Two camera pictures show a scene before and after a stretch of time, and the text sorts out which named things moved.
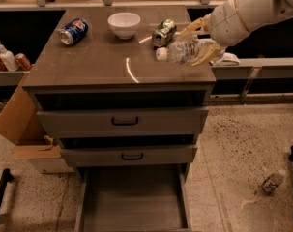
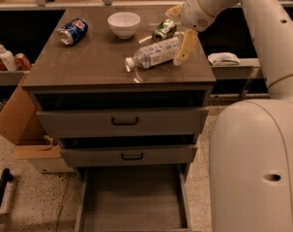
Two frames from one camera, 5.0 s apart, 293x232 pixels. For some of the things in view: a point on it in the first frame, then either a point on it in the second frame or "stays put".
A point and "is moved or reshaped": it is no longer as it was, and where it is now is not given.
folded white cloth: [227, 59] stays put
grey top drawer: [126, 123] stays put
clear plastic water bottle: [183, 50] is moved or reshaped
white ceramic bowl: [124, 24] stays put
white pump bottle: [8, 58] stays put
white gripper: [225, 22] -> [192, 15]
